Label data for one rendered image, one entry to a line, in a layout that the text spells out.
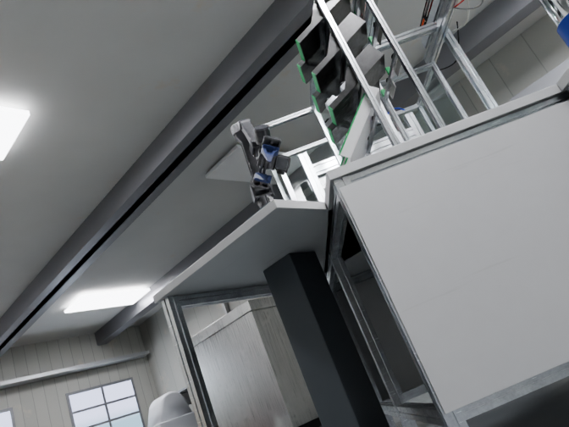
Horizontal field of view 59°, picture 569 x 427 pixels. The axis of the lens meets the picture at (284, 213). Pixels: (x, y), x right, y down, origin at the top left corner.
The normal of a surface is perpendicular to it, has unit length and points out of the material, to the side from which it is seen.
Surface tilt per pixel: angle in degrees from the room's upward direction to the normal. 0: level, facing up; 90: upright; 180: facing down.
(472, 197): 90
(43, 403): 90
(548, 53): 90
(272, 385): 90
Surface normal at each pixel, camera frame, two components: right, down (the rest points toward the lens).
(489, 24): -0.67, -0.02
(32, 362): 0.65, -0.50
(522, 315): -0.06, -0.35
